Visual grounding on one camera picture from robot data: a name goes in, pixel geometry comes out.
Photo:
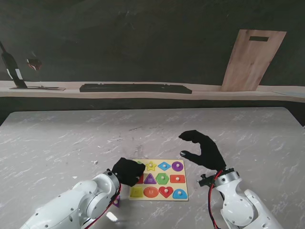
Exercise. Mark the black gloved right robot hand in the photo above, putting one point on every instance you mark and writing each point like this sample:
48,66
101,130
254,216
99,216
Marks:
209,156

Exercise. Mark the purple circle puzzle piece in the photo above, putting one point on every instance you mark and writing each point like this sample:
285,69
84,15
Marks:
177,166

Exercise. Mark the flat wooden coaster board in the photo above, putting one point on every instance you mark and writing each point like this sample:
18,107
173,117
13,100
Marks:
52,88

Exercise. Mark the yellow star puzzle piece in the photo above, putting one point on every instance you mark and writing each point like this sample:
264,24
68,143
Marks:
151,166

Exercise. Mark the dark wine bottle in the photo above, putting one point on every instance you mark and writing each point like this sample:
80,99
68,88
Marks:
12,66

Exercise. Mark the blue semicircle puzzle piece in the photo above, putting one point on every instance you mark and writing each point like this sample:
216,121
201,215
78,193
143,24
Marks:
180,194

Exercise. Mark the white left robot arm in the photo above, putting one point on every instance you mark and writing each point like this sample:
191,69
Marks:
78,202

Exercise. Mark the purple triangle puzzle piece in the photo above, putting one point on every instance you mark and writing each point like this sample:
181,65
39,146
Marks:
116,204

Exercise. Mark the long wooden shelf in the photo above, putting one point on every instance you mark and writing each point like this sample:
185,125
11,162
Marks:
214,94

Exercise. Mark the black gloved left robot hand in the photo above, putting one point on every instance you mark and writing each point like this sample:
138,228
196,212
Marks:
128,171

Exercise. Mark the wooden shape puzzle board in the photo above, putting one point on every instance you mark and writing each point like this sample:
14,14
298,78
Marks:
157,185

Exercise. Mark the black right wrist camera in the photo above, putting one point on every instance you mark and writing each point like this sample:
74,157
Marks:
207,181

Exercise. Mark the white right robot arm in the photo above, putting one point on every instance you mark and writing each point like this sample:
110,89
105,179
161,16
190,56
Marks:
238,205

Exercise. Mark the red heart puzzle piece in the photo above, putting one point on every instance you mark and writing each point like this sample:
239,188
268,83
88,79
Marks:
166,191

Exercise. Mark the long black tray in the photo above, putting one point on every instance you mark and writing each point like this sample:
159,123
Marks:
135,88

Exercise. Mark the orange rectangle puzzle piece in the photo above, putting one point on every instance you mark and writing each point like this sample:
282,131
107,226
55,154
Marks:
177,178

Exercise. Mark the red wine glass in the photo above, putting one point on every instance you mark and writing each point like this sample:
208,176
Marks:
34,64

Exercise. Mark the blue diamond puzzle piece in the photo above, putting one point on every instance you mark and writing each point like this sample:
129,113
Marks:
164,166

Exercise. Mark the wooden cutting board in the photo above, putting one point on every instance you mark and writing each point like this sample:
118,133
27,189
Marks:
250,64

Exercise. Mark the green pentagon puzzle piece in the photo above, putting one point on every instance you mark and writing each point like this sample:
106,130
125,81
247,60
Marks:
162,178

